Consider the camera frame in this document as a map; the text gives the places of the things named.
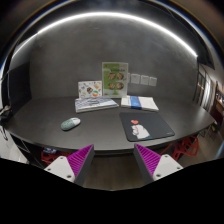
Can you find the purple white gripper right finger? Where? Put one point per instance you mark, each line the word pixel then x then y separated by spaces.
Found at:
pixel 154 166

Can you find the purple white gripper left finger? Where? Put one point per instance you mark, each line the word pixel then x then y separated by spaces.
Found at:
pixel 74 167

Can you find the black mouse pad with picture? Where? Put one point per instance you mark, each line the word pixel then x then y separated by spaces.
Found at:
pixel 145 126

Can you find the pale green computer mouse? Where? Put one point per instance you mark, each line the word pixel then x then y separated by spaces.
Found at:
pixel 70 124

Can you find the red metal chair right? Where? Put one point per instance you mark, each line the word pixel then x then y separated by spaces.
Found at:
pixel 188 146

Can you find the grey striped book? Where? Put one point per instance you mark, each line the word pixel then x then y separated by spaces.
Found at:
pixel 92 104

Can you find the white book with blue band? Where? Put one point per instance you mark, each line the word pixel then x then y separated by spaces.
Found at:
pixel 138 102

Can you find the white colourful small picture book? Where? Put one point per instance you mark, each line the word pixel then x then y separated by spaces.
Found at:
pixel 88 89

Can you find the green upright picture book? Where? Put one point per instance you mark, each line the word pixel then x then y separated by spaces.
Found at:
pixel 115 79

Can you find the curved ceiling light strip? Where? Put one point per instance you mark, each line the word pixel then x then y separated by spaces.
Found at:
pixel 108 15

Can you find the white wall socket panel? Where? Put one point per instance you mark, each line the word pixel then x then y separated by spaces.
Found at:
pixel 144 80
pixel 152 81
pixel 135 78

